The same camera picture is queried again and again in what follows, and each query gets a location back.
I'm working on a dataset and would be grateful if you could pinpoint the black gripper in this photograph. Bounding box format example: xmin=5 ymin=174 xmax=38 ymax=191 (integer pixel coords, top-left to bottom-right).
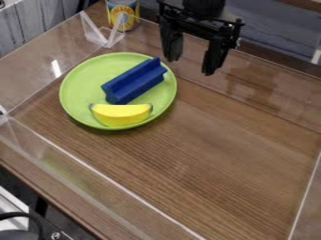
xmin=156 ymin=0 xmax=246 ymax=76

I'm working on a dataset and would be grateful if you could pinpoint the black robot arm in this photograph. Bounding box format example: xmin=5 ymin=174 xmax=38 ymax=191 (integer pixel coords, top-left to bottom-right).
xmin=156 ymin=0 xmax=246 ymax=76

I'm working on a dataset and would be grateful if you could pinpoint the yellow half-round block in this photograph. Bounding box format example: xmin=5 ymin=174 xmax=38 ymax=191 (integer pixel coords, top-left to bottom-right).
xmin=89 ymin=104 xmax=152 ymax=127

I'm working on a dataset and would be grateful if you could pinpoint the yellow labelled tin can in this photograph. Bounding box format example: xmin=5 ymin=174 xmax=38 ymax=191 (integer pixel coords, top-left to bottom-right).
xmin=105 ymin=0 xmax=140 ymax=32

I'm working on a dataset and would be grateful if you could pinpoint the black cable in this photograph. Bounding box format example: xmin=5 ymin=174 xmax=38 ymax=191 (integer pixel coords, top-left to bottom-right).
xmin=0 ymin=211 xmax=46 ymax=240

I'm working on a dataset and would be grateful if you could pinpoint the clear acrylic tray wall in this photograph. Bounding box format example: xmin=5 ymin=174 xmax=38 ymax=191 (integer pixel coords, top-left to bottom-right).
xmin=0 ymin=15 xmax=321 ymax=240

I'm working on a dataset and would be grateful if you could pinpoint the clear acrylic corner bracket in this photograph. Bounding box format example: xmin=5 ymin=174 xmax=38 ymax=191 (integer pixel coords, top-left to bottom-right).
xmin=80 ymin=11 xmax=125 ymax=49

